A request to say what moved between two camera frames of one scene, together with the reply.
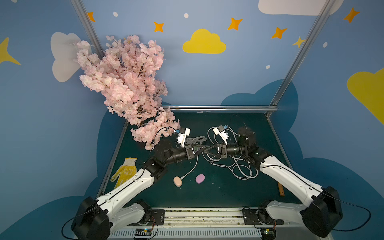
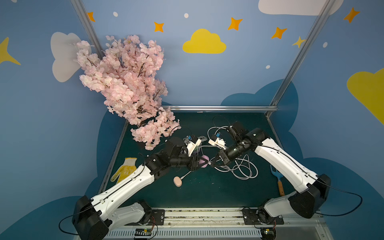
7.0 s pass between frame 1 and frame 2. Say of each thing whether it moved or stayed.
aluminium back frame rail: stayed
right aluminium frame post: stayed
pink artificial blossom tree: stayed
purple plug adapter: moved
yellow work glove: stayed
